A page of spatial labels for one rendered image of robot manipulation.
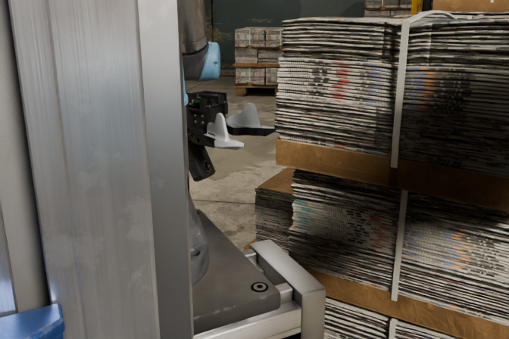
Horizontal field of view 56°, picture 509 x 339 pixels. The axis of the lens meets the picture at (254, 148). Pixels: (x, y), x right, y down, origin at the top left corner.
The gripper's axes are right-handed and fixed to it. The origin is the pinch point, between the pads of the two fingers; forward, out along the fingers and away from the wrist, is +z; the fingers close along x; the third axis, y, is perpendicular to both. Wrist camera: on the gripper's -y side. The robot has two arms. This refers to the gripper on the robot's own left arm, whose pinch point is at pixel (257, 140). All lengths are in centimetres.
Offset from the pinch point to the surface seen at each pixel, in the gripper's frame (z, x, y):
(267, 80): -242, 456, -65
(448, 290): 33.7, -2.6, -17.6
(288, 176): -18, 50, -26
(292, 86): 9.0, -5.3, 10.9
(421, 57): 27.3, -6.2, 16.2
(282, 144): 7.7, -5.7, 1.8
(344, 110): 17.5, -6.4, 8.3
